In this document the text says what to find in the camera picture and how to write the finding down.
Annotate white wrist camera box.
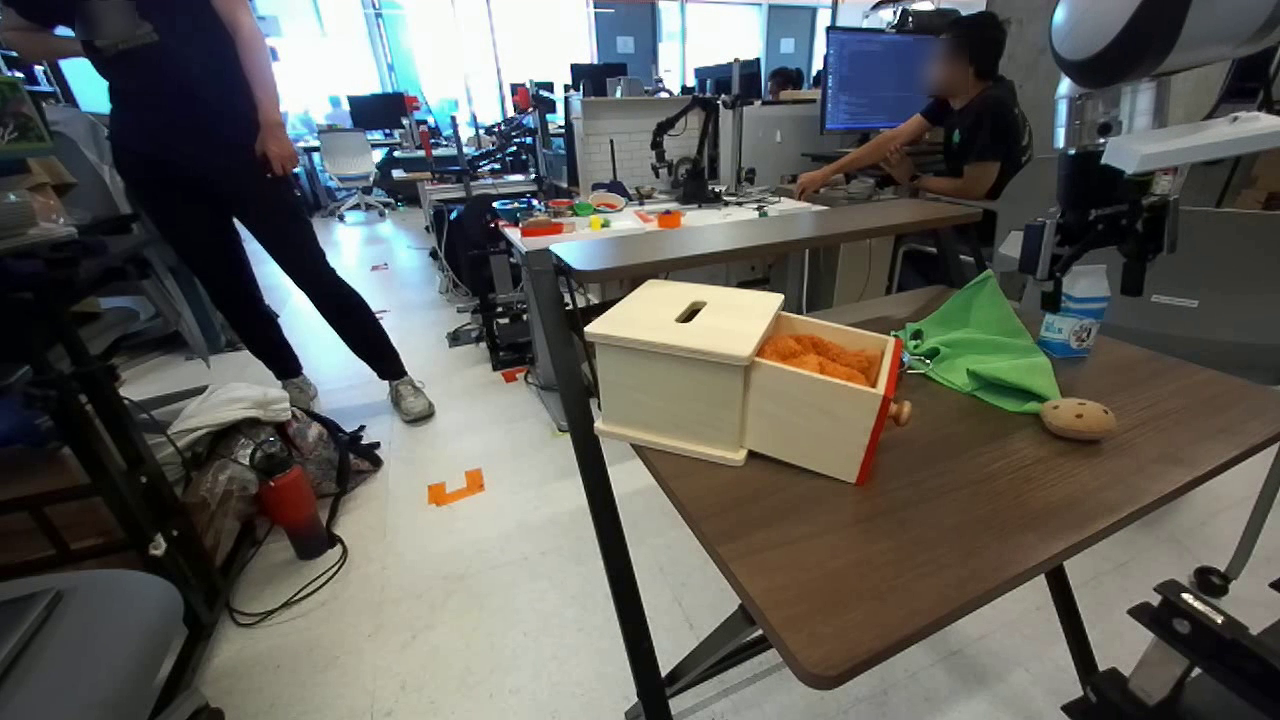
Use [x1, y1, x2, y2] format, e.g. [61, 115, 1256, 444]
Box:
[1095, 108, 1280, 181]

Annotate grey panel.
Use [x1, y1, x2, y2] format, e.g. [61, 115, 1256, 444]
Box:
[1020, 201, 1280, 388]

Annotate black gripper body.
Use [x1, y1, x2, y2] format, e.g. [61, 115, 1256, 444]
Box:
[1049, 145, 1178, 260]

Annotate computer monitor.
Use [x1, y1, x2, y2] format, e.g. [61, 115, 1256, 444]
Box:
[814, 25, 985, 141]

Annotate brown potato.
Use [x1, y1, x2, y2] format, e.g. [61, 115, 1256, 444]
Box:
[1035, 393, 1119, 447]

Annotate green cloth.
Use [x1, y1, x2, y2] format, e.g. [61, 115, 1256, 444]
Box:
[901, 268, 1063, 415]

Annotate dark bag pile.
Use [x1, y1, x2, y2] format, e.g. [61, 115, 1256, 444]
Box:
[175, 403, 389, 566]

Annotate standing person in dark clothes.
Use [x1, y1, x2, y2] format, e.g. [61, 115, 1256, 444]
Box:
[0, 0, 438, 428]

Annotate white cloth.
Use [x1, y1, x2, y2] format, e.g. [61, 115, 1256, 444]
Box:
[165, 381, 296, 453]

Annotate black cable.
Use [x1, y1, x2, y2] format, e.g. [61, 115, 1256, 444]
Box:
[220, 531, 355, 634]

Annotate black shelf rack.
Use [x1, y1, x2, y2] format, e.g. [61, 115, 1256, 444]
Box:
[0, 212, 231, 678]

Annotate grey chair seat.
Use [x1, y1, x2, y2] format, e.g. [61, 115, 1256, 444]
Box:
[0, 568, 191, 720]

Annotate wooden drawer with orange front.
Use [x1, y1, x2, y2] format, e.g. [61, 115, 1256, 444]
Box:
[740, 314, 917, 489]

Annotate seated person in black shirt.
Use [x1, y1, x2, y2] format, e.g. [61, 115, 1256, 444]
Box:
[788, 8, 1038, 204]

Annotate cream wooden box with slot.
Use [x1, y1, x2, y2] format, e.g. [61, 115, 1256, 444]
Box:
[578, 277, 788, 474]

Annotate orange bracket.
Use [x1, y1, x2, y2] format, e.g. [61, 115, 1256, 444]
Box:
[425, 463, 492, 514]

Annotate brown wooden table black legs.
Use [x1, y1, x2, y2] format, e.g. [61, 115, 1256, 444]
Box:
[546, 282, 1280, 720]

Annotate white office chair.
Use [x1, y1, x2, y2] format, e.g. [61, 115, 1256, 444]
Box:
[317, 124, 405, 223]

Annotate black metal stand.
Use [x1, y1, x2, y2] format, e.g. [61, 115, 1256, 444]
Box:
[1054, 572, 1280, 720]

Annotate orange pieces in drawer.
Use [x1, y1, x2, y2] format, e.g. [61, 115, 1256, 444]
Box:
[761, 327, 885, 393]

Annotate blue white milk carton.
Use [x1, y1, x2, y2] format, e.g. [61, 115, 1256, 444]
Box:
[1035, 260, 1114, 365]

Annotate grey desk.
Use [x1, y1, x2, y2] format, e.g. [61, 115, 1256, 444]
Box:
[514, 195, 990, 393]

